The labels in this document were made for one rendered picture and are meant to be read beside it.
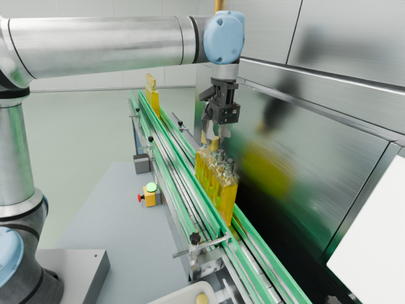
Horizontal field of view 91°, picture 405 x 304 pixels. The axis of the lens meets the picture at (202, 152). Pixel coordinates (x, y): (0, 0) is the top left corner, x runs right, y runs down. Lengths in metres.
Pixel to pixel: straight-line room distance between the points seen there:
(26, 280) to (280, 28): 0.86
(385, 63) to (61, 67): 0.52
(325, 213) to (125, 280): 0.63
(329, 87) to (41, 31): 0.50
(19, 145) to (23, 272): 0.27
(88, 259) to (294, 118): 0.72
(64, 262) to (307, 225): 0.71
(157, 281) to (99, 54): 0.67
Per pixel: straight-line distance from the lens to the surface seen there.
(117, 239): 0.91
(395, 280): 0.54
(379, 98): 0.46
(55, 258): 0.83
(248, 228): 0.67
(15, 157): 0.59
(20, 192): 0.64
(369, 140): 0.47
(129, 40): 0.35
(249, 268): 0.58
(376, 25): 0.51
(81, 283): 0.75
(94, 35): 0.35
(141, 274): 0.81
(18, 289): 0.64
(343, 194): 0.51
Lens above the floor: 1.45
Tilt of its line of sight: 30 degrees down
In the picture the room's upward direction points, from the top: 4 degrees clockwise
